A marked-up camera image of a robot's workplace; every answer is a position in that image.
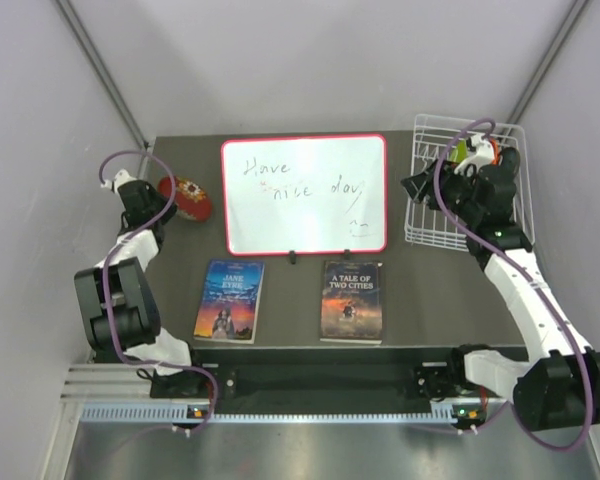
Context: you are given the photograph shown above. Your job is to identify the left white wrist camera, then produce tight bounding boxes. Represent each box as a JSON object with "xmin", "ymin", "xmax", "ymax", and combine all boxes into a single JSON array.
[{"xmin": 101, "ymin": 169, "xmax": 136, "ymax": 193}]

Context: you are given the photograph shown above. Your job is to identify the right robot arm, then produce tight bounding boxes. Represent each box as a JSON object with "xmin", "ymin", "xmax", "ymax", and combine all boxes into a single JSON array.
[{"xmin": 401, "ymin": 147, "xmax": 600, "ymax": 432}]

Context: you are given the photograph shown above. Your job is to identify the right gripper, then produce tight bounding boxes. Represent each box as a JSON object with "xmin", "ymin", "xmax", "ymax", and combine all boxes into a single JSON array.
[{"xmin": 401, "ymin": 158, "xmax": 483, "ymax": 225}]

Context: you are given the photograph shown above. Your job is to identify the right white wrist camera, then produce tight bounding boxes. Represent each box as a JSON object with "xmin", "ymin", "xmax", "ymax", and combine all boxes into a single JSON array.
[{"xmin": 452, "ymin": 134, "xmax": 493, "ymax": 176}]

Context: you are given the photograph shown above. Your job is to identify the aluminium rail frame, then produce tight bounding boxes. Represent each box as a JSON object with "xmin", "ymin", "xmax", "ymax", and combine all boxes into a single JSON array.
[{"xmin": 54, "ymin": 362, "xmax": 600, "ymax": 426}]

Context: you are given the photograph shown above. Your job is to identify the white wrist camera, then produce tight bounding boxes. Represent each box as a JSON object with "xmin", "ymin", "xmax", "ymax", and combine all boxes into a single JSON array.
[
  {"xmin": 101, "ymin": 169, "xmax": 136, "ymax": 193},
  {"xmin": 452, "ymin": 134, "xmax": 493, "ymax": 176}
]

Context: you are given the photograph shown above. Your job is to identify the pink framed whiteboard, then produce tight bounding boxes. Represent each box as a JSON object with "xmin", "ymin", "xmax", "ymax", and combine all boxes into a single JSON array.
[{"xmin": 220, "ymin": 133, "xmax": 388, "ymax": 256}]

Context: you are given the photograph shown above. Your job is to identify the Jane Eyre book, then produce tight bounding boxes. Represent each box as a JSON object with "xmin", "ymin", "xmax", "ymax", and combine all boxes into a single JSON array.
[{"xmin": 193, "ymin": 259, "xmax": 265, "ymax": 344}]

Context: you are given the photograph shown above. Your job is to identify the red patterned plate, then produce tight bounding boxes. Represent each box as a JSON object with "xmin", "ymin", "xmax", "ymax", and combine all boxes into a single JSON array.
[{"xmin": 162, "ymin": 176, "xmax": 213, "ymax": 223}]

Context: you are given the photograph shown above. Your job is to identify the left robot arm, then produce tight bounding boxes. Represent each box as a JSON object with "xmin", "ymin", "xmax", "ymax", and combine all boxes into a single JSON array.
[{"xmin": 74, "ymin": 170, "xmax": 207, "ymax": 398}]

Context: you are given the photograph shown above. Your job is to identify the Tale of Two Cities book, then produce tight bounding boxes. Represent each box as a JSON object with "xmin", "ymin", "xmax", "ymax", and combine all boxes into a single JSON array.
[{"xmin": 320, "ymin": 260, "xmax": 383, "ymax": 345}]

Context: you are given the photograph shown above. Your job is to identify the orange plate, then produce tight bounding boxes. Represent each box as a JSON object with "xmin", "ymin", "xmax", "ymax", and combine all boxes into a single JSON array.
[{"xmin": 489, "ymin": 139, "xmax": 500, "ymax": 165}]

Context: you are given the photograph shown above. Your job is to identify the lime green plate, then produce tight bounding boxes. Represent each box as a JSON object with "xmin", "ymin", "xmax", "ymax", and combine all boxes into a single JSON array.
[{"xmin": 448, "ymin": 139, "xmax": 470, "ymax": 164}]

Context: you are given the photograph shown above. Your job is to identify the white wire dish rack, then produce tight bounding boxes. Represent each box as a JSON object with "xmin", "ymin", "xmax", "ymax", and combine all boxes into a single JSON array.
[{"xmin": 404, "ymin": 113, "xmax": 535, "ymax": 251}]

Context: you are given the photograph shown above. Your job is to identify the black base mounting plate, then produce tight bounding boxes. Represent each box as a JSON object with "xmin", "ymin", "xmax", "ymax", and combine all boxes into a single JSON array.
[{"xmin": 149, "ymin": 363, "xmax": 506, "ymax": 414}]

